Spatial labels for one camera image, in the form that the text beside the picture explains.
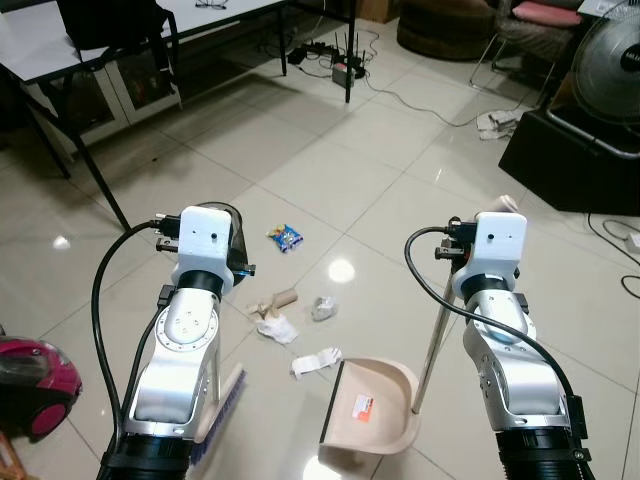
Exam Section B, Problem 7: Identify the long crumpled white tissue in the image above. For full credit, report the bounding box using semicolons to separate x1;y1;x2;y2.
290;347;344;380

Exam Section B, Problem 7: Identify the black power strip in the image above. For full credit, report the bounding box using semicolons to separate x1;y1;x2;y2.
287;40;337;67

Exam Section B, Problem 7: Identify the thin black floor cable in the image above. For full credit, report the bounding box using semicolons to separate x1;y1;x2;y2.
588;210;640;301

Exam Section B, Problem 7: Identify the black mesh waste bin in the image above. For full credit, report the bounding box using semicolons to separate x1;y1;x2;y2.
215;201;257;293

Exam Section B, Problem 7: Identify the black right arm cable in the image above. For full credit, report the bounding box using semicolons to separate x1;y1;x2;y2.
404;227;587;446

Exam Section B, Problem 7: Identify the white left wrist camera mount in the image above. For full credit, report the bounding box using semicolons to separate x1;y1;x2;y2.
170;204;234;293

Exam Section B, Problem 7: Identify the small crumpled white tissue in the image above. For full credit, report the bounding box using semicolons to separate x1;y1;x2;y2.
257;315;300;346

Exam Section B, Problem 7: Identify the brown cardboard box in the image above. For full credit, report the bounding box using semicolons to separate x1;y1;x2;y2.
355;0;402;24

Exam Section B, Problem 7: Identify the white rag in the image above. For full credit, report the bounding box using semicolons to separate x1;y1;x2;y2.
475;107;524;142

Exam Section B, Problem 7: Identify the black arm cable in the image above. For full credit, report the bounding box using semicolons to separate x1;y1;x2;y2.
91;221;166;471
404;227;587;446

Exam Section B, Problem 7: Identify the beige long-handled dustpan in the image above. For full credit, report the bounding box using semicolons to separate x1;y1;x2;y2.
318;268;461;464

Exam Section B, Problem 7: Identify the crumpled white paper ball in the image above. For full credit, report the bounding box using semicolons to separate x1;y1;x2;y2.
309;295;339;323

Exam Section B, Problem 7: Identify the wicker chair with metal legs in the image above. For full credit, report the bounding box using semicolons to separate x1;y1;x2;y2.
469;0;603;103

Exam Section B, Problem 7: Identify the pink seat cushion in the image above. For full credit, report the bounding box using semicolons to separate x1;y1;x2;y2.
511;0;584;29

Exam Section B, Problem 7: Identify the broom with blue bristles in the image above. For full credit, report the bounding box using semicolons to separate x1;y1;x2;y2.
188;345;248;468

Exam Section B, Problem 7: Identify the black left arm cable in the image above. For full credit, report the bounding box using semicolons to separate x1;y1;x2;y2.
91;221;166;471

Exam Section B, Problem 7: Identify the thin white floor cable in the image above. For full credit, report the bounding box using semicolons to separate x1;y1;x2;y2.
362;72;549;132

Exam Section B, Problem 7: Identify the white glass-door cabinet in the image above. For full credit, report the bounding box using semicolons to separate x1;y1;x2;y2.
18;38;183;139

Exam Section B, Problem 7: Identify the blue snack packet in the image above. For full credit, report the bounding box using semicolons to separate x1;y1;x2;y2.
267;224;305;254

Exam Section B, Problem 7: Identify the black bag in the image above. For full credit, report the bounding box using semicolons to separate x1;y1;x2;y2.
56;0;183;109

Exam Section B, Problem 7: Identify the black router with antennas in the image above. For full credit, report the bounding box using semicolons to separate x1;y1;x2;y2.
329;29;370;87

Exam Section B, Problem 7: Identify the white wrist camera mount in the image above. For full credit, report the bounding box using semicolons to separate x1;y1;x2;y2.
170;204;234;293
455;211;529;297

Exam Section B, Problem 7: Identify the brown cardboard tube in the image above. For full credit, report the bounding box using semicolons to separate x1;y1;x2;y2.
249;287;300;321

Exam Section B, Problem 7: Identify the large black box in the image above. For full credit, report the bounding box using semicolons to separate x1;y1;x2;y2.
497;104;640;217

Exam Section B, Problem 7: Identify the grey floor fan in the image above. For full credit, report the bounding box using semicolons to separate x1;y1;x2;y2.
540;8;640;162

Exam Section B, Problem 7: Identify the white table with black legs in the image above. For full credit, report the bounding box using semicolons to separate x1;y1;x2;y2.
0;0;362;233

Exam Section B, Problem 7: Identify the pink vacuum cleaner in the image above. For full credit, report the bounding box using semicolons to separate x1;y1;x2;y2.
0;337;84;442

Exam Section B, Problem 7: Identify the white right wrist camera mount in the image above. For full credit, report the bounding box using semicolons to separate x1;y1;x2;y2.
455;211;529;297

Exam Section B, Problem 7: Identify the brown round wicker ottoman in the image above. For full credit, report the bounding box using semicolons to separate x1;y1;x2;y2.
396;0;499;63

